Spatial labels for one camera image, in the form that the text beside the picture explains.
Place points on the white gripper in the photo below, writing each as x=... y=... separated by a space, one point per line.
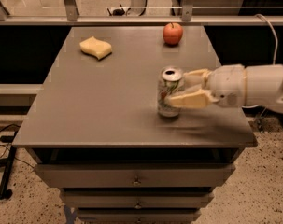
x=227 y=84

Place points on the white green 7up can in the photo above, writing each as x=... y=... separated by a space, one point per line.
x=170 y=82

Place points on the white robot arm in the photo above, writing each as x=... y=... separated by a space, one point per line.
x=264 y=87

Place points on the red apple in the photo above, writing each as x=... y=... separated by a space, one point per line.
x=172 y=33

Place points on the yellow sponge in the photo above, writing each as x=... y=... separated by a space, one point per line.
x=95 y=47

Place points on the middle grey drawer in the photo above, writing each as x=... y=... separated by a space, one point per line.
x=137 y=199

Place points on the grey drawer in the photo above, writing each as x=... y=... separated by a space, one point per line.
x=133 y=175
x=137 y=199
x=138 y=216

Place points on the bottom grey drawer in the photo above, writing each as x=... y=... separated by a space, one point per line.
x=138 y=216

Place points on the top grey drawer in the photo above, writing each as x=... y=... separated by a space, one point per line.
x=133 y=175

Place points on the black stand leg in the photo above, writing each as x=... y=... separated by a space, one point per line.
x=7 y=164

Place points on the metal guard rail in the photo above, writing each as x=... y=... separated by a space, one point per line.
x=154 y=12

